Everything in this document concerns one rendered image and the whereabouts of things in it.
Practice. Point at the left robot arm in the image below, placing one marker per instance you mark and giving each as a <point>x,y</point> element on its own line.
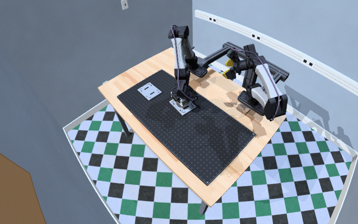
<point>265,103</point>

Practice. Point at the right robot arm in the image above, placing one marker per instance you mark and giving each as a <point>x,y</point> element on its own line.
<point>184,57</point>

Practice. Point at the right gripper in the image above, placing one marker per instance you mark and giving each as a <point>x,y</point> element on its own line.
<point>175,97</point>

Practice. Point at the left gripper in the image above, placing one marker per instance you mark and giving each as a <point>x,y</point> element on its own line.
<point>231,73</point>

